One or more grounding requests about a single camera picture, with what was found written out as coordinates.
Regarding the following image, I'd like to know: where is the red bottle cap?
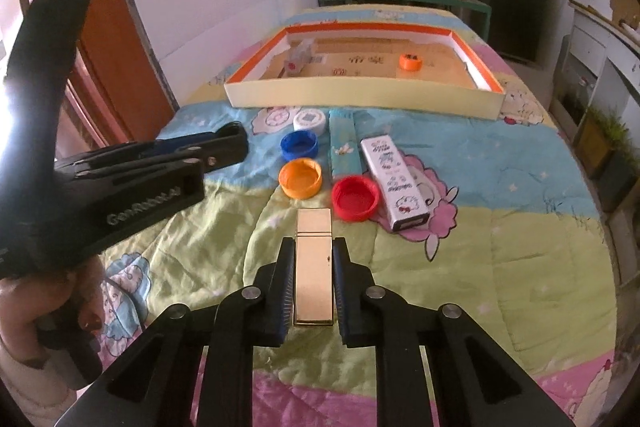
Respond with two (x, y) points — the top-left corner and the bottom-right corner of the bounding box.
(331, 174), (381, 222)

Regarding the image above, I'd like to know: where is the patterned grey slim box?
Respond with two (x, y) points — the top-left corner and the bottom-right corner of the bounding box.
(283, 42), (312, 77)

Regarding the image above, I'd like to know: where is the gold rectangular box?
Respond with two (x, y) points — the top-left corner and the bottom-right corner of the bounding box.
(294, 208), (334, 326)

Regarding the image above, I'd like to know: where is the potted green plant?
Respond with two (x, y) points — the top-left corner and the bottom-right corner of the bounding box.
(574, 106), (634, 179)

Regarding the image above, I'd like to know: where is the white QR code cap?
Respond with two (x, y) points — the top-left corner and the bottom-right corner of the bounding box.
(293, 107), (326, 136)

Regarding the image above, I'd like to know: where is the white cartoon sticker box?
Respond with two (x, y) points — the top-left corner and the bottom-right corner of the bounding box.
(360, 134), (430, 232)

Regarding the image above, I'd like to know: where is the colourful cartoon sheep quilt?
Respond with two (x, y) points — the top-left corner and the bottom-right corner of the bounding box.
(100, 5), (616, 426)

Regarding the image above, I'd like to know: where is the brown wooden door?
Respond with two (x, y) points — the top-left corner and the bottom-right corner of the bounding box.
(1, 0), (177, 158)

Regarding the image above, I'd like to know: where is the person left hand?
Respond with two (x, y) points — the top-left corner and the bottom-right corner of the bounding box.
(0, 256), (109, 365)

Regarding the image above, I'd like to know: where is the white kitchen counter cabinet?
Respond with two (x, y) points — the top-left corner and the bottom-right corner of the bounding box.
(549, 0), (640, 208)

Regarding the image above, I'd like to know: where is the teal rectangular box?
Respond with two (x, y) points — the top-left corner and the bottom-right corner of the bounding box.
(329, 108), (362, 181)

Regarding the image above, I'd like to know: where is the orange rimmed cardboard tray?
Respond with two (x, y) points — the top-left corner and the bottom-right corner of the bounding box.
(224, 20), (506, 120)

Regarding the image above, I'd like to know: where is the orange bottle cap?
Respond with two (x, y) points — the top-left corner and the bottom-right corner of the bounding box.
(278, 157), (322, 199)

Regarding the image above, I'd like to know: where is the blue bottle cap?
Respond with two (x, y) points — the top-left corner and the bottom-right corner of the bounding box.
(280, 130), (319, 161)

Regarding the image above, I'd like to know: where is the small orange cap with label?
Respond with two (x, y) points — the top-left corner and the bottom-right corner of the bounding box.
(398, 53), (423, 72)

